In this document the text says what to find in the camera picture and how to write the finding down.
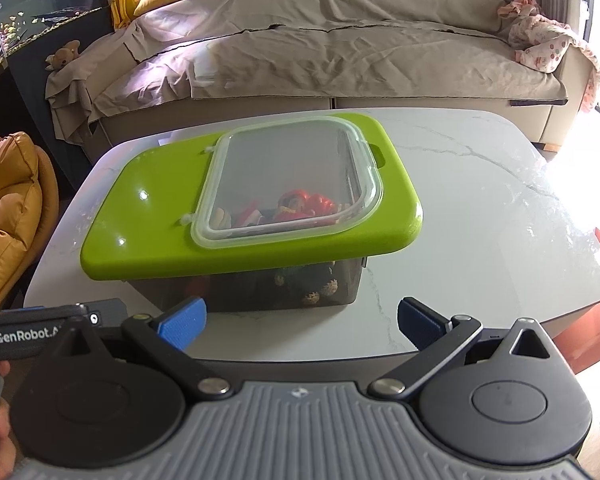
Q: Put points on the white red foam rocket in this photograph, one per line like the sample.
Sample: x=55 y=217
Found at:
x=249 y=216

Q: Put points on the lime green bin lid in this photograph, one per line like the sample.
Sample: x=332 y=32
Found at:
x=154 y=221

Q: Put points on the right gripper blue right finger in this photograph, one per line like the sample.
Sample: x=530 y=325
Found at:
x=440 y=342

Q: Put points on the red figurine doll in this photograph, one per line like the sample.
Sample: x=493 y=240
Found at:
x=299 y=205

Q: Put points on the left hand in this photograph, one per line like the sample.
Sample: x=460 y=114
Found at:
x=8 y=450

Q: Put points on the pink floral cloth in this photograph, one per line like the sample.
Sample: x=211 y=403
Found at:
x=540 y=43

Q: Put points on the beige round puck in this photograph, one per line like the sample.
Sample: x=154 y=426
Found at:
x=220 y=219

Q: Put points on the yellow leather armchair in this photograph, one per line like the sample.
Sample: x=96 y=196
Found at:
x=29 y=207

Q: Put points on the brown teddy bear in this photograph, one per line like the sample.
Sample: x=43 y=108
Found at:
x=63 y=56

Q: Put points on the smoky transparent storage bin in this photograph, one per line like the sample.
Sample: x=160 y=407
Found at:
x=246 y=291

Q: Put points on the black cabinet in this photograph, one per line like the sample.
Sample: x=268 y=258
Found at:
x=23 y=105

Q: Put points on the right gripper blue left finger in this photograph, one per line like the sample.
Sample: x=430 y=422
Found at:
x=160 y=343

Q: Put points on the beige covered sofa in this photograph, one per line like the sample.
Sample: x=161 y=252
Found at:
x=199 y=61

